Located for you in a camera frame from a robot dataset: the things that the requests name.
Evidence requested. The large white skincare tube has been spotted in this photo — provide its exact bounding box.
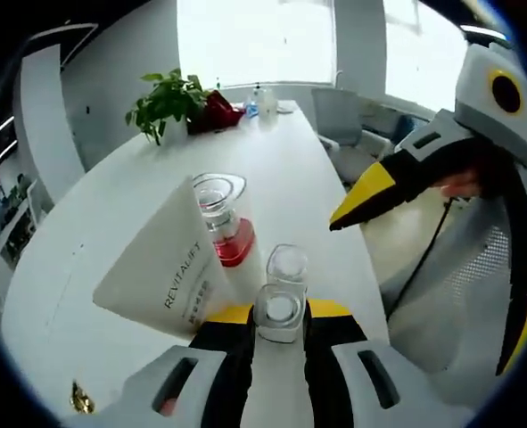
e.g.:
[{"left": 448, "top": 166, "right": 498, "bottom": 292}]
[{"left": 92, "top": 175, "right": 242, "bottom": 338}]

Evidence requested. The white mesh office chair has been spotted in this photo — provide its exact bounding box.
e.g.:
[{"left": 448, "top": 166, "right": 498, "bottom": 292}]
[{"left": 360, "top": 195, "right": 521, "bottom": 409}]

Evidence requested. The green potted plant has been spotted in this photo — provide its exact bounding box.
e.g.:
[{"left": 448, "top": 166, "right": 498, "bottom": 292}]
[{"left": 125, "top": 67, "right": 211, "bottom": 147}]

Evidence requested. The gold skincare sachet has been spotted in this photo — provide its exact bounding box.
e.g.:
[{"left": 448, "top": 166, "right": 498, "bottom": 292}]
[{"left": 69, "top": 379, "right": 97, "bottom": 415}]

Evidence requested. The clear dispenser bottle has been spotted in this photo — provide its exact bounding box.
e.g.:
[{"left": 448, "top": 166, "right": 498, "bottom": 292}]
[{"left": 251, "top": 82, "right": 278, "bottom": 120}]

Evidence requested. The red collar skincare pump bottle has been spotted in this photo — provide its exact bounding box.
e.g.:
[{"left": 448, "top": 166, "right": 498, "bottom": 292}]
[{"left": 191, "top": 172, "right": 264, "bottom": 298}]

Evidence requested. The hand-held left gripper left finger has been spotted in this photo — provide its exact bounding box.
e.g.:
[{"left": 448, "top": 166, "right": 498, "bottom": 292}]
[{"left": 120, "top": 304, "right": 259, "bottom": 428}]

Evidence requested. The red bag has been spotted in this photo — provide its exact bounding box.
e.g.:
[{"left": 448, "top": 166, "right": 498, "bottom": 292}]
[{"left": 185, "top": 89, "right": 245, "bottom": 136}]

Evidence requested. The grey office chair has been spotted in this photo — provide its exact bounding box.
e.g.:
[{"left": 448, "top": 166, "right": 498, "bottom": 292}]
[{"left": 310, "top": 86, "right": 396, "bottom": 182}]

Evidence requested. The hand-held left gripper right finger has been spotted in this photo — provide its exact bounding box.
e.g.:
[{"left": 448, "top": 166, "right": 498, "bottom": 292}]
[{"left": 304, "top": 298, "right": 432, "bottom": 428}]

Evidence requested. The person's right hand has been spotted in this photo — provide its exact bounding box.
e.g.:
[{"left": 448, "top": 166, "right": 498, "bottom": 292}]
[{"left": 439, "top": 171, "right": 485, "bottom": 200}]

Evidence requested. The black cable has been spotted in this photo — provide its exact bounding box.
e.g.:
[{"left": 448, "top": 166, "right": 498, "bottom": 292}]
[{"left": 386, "top": 199, "right": 452, "bottom": 318}]

